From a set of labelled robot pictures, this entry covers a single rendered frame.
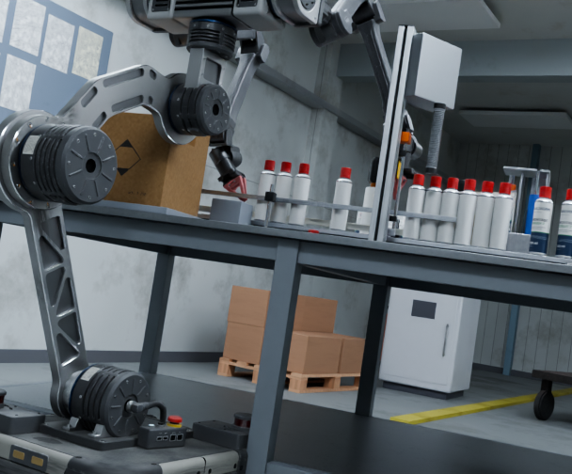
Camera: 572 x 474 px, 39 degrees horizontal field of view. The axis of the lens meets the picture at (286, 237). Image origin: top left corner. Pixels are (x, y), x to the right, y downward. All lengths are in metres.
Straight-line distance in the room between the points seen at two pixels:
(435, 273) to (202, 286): 4.52
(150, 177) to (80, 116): 0.42
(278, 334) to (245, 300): 3.67
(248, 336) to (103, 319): 1.01
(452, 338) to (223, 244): 4.50
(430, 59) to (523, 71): 4.81
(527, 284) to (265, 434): 0.77
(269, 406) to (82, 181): 0.78
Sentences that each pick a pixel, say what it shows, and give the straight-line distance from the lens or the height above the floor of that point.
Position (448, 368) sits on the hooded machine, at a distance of 6.60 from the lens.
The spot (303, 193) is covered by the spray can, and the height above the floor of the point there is 0.99.
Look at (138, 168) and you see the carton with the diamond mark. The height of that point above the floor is 0.96.
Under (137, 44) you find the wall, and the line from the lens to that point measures 5.76.
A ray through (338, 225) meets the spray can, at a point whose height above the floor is 0.90.
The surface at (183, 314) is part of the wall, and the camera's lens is 6.34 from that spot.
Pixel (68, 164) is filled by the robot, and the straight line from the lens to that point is 1.82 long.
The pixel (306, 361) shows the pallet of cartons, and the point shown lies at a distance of 5.56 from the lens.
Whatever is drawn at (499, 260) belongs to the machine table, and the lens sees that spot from 2.02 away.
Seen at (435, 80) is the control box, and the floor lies 1.35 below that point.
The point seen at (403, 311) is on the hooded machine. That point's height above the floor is 0.64.
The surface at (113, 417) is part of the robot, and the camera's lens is 2.04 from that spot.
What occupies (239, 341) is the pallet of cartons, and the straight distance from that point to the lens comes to 5.83.
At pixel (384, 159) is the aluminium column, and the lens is 2.41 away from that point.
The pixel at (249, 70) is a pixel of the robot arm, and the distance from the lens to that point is 2.91.
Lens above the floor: 0.68
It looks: 4 degrees up
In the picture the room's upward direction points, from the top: 9 degrees clockwise
